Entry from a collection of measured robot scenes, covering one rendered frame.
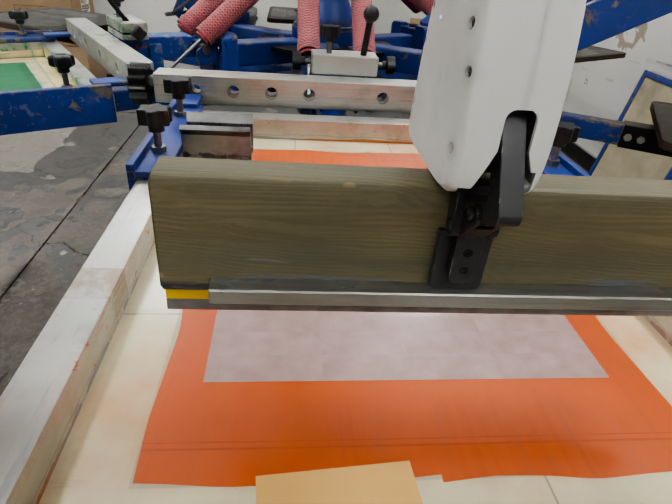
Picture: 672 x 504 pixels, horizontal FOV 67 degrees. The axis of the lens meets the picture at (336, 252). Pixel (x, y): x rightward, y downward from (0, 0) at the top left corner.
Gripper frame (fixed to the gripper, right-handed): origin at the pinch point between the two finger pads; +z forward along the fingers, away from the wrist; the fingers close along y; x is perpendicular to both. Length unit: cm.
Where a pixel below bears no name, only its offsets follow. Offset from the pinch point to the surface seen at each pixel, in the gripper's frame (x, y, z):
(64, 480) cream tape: -23.9, 5.8, 14.8
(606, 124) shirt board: 67, -88, 18
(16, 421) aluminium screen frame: -26.7, 4.0, 11.4
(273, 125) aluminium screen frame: -13, -60, 12
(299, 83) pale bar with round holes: -8, -66, 7
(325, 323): -6.4, -9.6, 14.7
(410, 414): -0.5, 1.1, 14.6
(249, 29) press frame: -22, -139, 9
